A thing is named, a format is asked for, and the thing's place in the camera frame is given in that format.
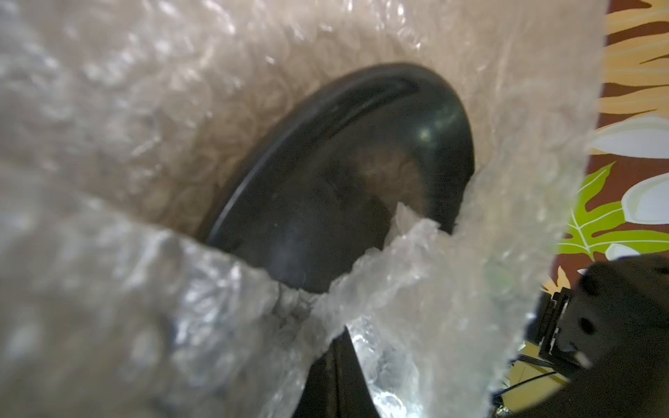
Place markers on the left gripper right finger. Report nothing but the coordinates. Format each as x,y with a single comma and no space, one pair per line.
353,397

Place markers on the black dinner plate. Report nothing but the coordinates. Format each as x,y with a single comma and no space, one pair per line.
321,187

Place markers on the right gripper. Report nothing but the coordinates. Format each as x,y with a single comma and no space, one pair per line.
609,337

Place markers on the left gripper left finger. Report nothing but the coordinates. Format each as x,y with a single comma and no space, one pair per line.
319,397

